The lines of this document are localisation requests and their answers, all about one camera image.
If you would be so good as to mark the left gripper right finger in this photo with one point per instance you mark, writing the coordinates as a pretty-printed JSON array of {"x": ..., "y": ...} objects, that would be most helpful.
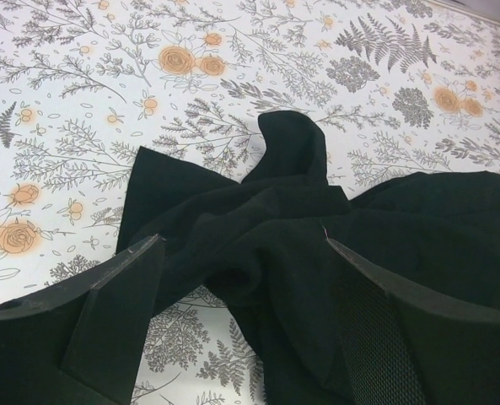
[{"x": 407, "y": 344}]

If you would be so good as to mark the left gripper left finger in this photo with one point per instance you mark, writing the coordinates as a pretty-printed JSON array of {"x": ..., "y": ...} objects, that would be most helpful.
[{"x": 80, "y": 341}]

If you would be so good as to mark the black t shirt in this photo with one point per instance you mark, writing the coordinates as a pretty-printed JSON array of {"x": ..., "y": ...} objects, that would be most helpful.
[{"x": 261, "y": 246}]

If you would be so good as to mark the floral patterned table mat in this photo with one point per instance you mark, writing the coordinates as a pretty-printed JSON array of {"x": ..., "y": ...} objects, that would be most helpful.
[{"x": 397, "y": 88}]

